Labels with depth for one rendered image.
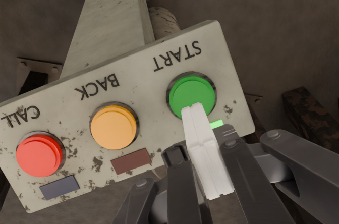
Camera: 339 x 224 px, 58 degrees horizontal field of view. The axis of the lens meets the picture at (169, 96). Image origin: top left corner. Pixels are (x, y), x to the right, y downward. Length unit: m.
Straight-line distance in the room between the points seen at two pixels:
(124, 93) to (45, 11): 0.64
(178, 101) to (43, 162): 0.14
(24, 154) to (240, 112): 0.20
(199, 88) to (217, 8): 0.65
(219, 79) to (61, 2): 0.65
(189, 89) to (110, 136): 0.08
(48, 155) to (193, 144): 0.18
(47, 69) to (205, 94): 0.73
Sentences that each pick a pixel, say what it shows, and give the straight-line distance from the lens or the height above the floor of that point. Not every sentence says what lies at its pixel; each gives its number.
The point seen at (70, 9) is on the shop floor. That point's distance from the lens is 0.87.
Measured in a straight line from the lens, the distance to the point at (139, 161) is 0.29.
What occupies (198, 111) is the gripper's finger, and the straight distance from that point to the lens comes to 0.19.
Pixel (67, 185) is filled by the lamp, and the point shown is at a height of 0.62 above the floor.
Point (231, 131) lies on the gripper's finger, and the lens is 0.17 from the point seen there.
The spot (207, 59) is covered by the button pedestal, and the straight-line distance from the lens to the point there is 0.27.
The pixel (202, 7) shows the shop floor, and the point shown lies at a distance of 0.89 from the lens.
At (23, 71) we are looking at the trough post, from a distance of 0.97.
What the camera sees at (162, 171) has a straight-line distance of 0.45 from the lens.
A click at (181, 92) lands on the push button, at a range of 0.26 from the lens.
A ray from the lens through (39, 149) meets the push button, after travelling 0.30.
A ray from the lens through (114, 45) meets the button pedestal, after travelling 0.35.
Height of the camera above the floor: 0.82
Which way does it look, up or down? 56 degrees down
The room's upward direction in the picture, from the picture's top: 166 degrees clockwise
